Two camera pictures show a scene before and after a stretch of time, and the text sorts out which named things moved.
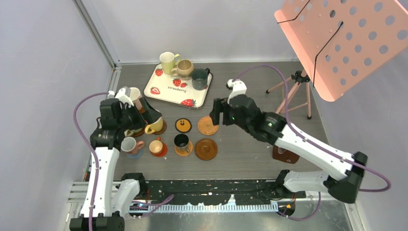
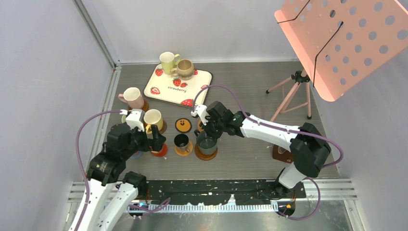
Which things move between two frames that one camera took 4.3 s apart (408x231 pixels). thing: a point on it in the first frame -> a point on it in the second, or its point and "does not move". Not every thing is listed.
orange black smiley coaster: [183, 125] does not move
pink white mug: [135, 96] does not move
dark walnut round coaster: [164, 127] does not move
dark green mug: [199, 78] -> [206, 145]
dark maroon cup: [181, 141] does not move
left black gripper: [151, 114] -> [158, 139]
